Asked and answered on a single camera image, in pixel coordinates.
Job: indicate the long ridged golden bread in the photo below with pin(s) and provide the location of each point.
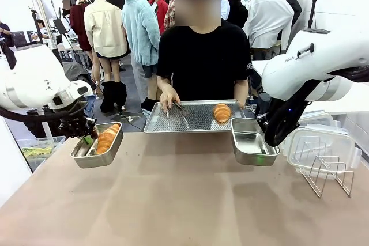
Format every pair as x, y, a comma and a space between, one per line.
105, 139

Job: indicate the clear plastic storage bin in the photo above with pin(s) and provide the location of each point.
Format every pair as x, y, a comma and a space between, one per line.
43, 142

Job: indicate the tall black light stand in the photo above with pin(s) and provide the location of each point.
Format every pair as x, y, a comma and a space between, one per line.
312, 12

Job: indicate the yellow green packets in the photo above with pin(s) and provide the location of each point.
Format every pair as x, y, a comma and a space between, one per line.
37, 151

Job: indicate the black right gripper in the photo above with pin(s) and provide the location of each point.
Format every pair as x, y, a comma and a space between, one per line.
261, 122

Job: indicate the mannequin in white shirt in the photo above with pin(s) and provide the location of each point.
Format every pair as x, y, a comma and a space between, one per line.
268, 21

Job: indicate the pile of grey blue clothes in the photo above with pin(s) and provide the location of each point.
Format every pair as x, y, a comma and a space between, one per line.
75, 73

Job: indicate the stand with black device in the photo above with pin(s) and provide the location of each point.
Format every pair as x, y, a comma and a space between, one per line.
59, 26

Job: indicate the rectangular stainless steel container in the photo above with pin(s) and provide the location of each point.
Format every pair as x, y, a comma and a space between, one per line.
95, 161
250, 156

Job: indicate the mannequin in light blue fleece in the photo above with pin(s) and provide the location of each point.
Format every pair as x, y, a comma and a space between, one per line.
141, 33

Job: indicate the mannequin in cream jacket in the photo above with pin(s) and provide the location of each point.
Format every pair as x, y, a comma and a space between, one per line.
103, 27

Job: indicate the mannequin in red jacket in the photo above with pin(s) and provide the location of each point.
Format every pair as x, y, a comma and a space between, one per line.
161, 9

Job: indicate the person's left hand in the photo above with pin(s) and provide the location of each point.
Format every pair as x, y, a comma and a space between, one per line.
240, 103

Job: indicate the person's right hand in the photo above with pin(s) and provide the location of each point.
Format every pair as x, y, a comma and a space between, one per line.
168, 99

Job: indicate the perforated metal baking tray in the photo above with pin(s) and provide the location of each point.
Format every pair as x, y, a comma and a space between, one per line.
199, 116

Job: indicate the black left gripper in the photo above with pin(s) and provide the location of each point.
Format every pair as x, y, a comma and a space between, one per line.
75, 125

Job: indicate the oval golden bread loaf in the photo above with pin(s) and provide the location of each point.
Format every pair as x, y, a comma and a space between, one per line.
222, 112

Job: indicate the background person in dark top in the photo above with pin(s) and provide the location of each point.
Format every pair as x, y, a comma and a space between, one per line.
5, 31

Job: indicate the black bag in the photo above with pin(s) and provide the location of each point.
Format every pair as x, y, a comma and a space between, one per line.
37, 128

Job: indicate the mannequin in maroon sweater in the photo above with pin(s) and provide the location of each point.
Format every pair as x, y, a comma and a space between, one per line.
78, 24

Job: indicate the mannequin in plaid hooded shirt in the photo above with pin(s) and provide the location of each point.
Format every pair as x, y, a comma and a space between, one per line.
170, 12

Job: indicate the person in black t-shirt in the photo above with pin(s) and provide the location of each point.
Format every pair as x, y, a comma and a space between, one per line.
201, 61

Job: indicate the seated person in white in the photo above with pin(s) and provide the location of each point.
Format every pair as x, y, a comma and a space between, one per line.
43, 31

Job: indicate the mannequin in black jacket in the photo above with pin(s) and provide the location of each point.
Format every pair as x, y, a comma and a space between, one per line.
235, 7

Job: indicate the metal serving tongs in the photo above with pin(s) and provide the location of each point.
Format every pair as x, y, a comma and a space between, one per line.
177, 104

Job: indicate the background person in black clothes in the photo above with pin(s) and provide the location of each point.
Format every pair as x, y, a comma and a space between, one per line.
67, 12

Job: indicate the person's left forearm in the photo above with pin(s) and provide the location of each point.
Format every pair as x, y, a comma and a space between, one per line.
241, 89

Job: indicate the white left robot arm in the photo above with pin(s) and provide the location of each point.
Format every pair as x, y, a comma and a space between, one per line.
29, 79

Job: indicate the person's right forearm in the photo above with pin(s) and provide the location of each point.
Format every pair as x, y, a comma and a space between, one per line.
164, 83

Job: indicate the flat mannequin base plate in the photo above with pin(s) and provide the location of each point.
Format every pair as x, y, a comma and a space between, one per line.
129, 117

